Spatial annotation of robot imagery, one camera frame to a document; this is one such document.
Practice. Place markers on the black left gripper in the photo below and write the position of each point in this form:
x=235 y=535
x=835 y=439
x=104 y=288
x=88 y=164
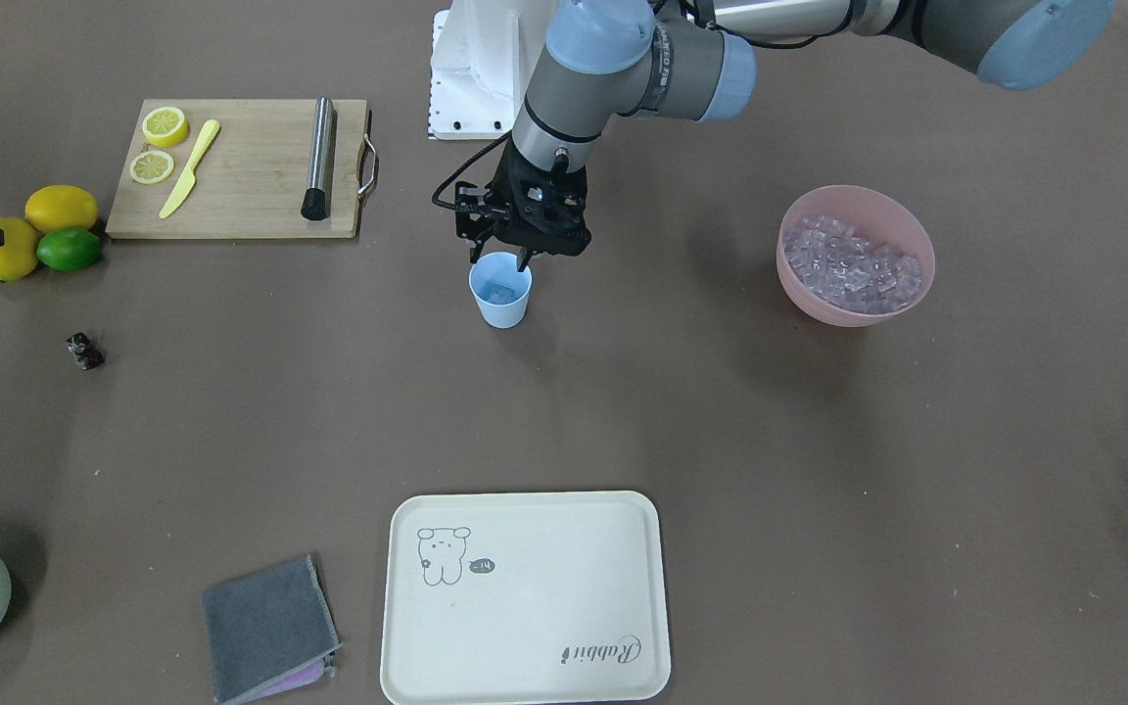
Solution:
x=473 y=211

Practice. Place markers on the yellow plastic knife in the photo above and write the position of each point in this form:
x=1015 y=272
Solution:
x=187 y=179

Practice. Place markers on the whole yellow lemon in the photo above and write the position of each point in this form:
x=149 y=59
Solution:
x=18 y=254
x=59 y=207

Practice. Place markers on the light blue plastic cup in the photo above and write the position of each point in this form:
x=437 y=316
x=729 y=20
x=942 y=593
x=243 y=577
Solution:
x=500 y=289

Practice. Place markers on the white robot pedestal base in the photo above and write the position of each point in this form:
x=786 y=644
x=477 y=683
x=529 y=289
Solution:
x=482 y=58

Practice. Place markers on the wooden cutting board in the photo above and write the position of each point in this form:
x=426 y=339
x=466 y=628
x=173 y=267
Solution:
x=252 y=180

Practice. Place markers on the cream plastic tray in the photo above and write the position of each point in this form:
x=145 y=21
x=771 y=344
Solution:
x=525 y=598

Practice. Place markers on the pink bowl of ice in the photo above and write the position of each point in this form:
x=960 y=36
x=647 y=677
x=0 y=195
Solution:
x=851 y=257

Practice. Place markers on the steel muddler black tip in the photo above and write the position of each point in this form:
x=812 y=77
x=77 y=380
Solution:
x=315 y=204

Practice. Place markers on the green lime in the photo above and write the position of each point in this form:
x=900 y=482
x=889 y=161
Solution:
x=69 y=249

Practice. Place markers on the grey folded cloth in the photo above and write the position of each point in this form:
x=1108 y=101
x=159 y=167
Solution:
x=269 y=632

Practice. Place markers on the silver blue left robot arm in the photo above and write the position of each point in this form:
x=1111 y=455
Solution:
x=696 y=60

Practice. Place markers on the lemon half inner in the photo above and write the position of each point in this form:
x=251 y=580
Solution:
x=151 y=167

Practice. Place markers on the lemon half near edge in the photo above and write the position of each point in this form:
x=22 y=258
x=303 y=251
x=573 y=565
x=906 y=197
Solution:
x=165 y=127

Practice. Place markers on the dark cherries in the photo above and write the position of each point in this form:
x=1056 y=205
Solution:
x=85 y=354

